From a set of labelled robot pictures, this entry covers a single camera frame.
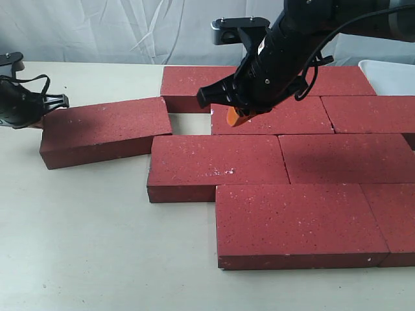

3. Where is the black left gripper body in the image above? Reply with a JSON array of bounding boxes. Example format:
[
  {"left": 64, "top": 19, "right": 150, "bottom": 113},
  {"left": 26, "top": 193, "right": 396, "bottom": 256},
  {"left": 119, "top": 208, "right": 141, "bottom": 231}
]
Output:
[{"left": 1, "top": 76, "right": 69, "bottom": 129}]

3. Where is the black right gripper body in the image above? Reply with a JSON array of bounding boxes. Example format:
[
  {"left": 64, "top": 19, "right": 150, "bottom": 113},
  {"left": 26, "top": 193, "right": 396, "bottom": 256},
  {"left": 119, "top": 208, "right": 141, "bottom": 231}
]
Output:
[{"left": 196, "top": 48, "right": 309, "bottom": 116}]

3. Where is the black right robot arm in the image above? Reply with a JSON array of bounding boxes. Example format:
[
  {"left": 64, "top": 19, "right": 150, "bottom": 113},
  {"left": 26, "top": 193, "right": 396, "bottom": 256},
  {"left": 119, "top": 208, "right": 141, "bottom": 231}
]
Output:
[{"left": 196, "top": 0, "right": 414, "bottom": 127}]

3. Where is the large front red brick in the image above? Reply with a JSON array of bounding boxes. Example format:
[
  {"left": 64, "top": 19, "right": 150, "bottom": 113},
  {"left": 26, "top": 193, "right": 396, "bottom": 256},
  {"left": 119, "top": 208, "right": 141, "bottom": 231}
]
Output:
[{"left": 215, "top": 184, "right": 390, "bottom": 270}]

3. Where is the wrinkled white backdrop cloth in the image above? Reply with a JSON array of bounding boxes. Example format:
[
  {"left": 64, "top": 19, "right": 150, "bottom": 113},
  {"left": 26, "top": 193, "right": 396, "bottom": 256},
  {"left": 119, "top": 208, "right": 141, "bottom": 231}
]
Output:
[{"left": 0, "top": 0, "right": 415, "bottom": 68}]

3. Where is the white plastic tray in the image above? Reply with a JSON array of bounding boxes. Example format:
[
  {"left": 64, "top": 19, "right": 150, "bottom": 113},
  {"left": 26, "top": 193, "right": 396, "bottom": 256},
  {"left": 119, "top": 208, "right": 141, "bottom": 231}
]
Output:
[{"left": 358, "top": 60, "right": 415, "bottom": 96}]

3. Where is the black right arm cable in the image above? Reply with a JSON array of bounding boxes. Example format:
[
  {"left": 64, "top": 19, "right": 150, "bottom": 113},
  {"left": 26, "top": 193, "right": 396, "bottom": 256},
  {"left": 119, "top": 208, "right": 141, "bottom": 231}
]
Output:
[{"left": 293, "top": 6, "right": 415, "bottom": 101}]

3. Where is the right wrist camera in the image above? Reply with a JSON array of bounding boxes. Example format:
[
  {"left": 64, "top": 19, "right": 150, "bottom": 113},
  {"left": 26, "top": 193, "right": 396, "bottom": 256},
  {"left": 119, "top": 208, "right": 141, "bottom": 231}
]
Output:
[{"left": 211, "top": 17, "right": 270, "bottom": 53}]

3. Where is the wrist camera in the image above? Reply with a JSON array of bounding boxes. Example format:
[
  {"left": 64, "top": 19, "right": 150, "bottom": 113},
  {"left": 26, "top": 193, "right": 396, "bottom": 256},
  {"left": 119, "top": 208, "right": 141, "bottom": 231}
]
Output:
[
  {"left": 0, "top": 52, "right": 25, "bottom": 78},
  {"left": 211, "top": 17, "right": 270, "bottom": 53}
]

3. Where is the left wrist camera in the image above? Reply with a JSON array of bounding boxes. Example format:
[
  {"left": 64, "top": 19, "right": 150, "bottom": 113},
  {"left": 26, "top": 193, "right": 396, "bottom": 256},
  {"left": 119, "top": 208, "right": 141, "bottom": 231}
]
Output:
[{"left": 0, "top": 52, "right": 25, "bottom": 78}]

